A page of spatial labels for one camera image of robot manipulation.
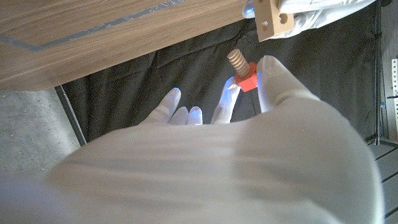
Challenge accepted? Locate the black tripod stand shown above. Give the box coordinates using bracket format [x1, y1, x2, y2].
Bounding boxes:
[364, 0, 398, 147]

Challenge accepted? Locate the wooden screw with red head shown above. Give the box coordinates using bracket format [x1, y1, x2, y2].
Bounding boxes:
[226, 48, 259, 93]

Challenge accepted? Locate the wooden block with holes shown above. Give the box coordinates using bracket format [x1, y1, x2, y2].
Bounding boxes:
[252, 0, 295, 43]

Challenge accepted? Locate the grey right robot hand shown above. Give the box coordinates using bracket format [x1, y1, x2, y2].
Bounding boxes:
[0, 55, 385, 224]

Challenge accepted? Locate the white perforated rail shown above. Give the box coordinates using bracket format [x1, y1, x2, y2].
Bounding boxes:
[391, 58, 398, 98]

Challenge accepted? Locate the black backdrop curtain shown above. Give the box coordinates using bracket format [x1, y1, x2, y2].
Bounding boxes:
[61, 0, 379, 144]

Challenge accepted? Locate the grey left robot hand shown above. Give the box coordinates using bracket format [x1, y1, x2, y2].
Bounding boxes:
[241, 0, 377, 40]

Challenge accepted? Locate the black backdrop stand pole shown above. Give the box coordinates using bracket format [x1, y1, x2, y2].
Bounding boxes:
[53, 84, 88, 147]

